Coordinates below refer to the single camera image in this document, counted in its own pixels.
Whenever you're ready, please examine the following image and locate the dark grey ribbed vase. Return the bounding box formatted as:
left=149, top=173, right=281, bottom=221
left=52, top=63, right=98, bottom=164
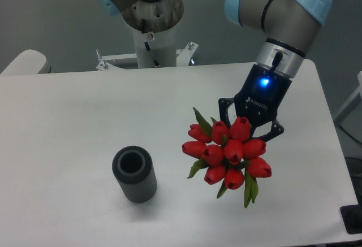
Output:
left=112, top=146, right=157, bottom=203

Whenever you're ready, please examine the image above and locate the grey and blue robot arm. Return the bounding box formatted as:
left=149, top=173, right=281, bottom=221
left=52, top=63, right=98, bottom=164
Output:
left=97, top=0, right=332, bottom=141

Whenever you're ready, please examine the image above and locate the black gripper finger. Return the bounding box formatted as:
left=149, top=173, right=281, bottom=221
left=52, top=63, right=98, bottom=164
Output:
left=218, top=98, right=234, bottom=125
left=252, top=119, right=285, bottom=142

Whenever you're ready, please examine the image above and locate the black device at table edge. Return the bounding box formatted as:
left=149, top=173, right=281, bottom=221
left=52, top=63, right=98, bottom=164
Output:
left=340, top=205, right=361, bottom=235

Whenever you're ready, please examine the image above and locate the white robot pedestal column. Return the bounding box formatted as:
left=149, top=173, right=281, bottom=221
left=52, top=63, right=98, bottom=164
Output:
left=132, top=28, right=176, bottom=69

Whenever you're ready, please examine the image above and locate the white metal base frame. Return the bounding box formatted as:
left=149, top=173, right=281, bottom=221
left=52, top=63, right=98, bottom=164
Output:
left=96, top=41, right=199, bottom=71

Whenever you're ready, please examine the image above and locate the white frame at right edge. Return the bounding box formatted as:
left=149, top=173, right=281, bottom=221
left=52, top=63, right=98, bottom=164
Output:
left=333, top=72, right=361, bottom=125

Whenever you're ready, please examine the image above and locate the beige chair seat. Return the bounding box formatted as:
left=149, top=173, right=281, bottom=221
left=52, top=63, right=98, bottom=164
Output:
left=1, top=49, right=51, bottom=77

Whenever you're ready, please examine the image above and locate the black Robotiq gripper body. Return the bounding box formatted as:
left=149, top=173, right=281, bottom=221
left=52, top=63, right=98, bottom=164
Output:
left=234, top=64, right=291, bottom=127

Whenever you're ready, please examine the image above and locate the red tulip bouquet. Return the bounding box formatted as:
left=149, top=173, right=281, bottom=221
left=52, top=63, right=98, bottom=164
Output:
left=182, top=108, right=272, bottom=208

